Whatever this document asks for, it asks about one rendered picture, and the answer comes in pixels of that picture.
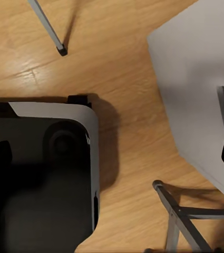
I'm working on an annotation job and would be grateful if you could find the camera tripod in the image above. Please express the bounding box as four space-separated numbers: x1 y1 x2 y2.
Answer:
27 0 67 56

